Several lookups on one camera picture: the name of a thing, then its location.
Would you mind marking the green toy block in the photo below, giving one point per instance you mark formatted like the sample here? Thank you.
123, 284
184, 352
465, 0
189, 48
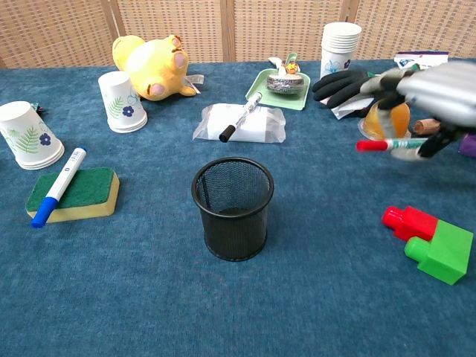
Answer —
446, 256

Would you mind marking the blue table cloth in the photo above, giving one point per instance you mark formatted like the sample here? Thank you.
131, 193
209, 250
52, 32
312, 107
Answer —
148, 297

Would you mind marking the purple pack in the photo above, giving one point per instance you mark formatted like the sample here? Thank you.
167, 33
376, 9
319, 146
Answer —
468, 147

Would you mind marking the light green dustpan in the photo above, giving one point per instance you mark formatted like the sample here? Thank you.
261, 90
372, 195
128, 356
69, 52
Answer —
260, 87

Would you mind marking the plastic wrapped white pack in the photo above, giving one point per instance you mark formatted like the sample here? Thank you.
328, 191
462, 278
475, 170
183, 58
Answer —
267, 126

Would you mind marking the red cap marker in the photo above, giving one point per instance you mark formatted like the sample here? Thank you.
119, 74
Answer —
375, 145

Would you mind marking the blue cap marker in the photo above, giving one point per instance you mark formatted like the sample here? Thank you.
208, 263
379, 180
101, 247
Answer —
61, 182

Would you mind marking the orange jelly cup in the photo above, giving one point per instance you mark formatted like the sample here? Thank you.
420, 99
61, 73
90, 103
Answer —
373, 124

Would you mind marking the yellow plush toy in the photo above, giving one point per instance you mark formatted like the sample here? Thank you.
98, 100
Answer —
152, 67

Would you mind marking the brown wooden stick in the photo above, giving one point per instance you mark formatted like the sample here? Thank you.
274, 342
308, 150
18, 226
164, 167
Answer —
425, 126

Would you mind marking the black green work glove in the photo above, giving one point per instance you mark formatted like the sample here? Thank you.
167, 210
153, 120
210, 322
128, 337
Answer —
338, 87

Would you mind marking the floral paper cup stack tall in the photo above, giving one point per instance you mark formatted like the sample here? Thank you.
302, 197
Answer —
340, 48

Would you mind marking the red toy block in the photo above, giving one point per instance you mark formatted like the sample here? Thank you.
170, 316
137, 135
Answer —
413, 223

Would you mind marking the small orange toy figure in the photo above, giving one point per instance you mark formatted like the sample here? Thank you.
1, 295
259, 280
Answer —
292, 68

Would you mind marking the white salt bag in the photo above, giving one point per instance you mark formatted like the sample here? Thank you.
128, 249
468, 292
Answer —
420, 57

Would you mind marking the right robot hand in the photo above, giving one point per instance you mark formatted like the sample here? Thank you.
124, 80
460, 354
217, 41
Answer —
439, 96

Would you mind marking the white paper packet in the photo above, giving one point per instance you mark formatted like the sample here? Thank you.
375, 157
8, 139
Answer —
351, 108

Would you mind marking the black cap marker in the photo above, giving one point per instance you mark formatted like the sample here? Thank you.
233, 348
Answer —
241, 115

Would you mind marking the floral paper cup stack short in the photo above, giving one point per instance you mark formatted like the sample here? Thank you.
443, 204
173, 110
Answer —
28, 137
121, 104

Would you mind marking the green yellow sponge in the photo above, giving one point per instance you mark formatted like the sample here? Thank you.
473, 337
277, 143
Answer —
89, 189

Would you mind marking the woven folding screen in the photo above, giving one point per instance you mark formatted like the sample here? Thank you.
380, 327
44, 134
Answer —
56, 33

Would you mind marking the black mesh pen cup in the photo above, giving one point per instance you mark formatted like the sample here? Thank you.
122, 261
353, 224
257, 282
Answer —
234, 227

